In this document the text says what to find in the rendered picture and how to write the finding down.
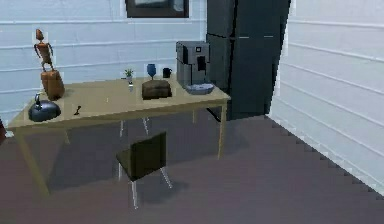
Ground dark olive chair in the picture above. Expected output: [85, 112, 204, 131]
[115, 117, 174, 210]

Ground brown bread loaf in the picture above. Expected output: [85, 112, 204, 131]
[141, 79, 173, 101]

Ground grey coffee machine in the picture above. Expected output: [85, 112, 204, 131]
[175, 40, 215, 96]

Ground blue wine glass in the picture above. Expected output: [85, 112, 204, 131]
[146, 63, 157, 81]

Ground black fridge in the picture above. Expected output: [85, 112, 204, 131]
[205, 0, 292, 123]

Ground tan wooden table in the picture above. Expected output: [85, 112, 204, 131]
[7, 74, 232, 198]

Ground brown wooden figure statue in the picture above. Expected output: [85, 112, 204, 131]
[33, 28, 66, 102]

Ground dark blue kettle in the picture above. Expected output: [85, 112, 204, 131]
[27, 93, 62, 123]

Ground dark red object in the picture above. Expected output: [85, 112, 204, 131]
[0, 118, 7, 146]

